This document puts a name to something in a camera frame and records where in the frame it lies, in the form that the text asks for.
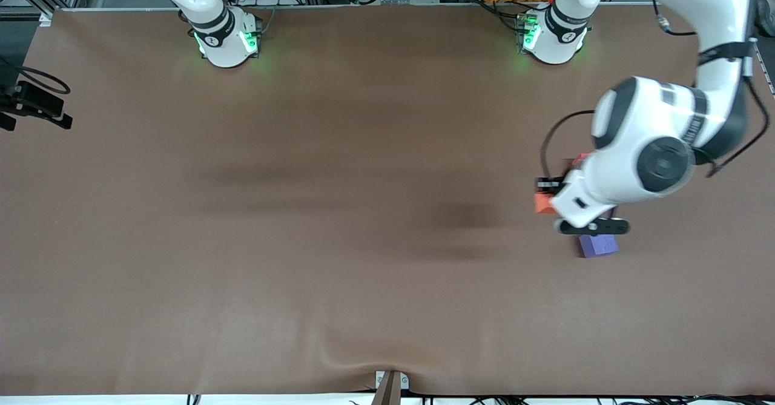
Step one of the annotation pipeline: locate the purple-blue foam block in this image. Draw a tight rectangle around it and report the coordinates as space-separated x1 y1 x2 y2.
578 232 620 258

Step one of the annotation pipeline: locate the brown table mat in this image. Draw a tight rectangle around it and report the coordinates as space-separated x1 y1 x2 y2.
0 2 775 397

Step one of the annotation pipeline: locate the brown wooden bar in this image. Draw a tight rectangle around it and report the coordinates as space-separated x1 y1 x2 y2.
371 372 402 405

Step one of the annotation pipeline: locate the dark grey round object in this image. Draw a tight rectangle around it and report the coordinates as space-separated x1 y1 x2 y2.
754 0 775 38

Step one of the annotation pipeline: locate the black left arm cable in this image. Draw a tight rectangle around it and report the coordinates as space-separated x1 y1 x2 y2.
541 0 771 179

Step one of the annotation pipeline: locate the silver table clamp bracket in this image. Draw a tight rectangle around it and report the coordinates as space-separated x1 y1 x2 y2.
375 370 410 391

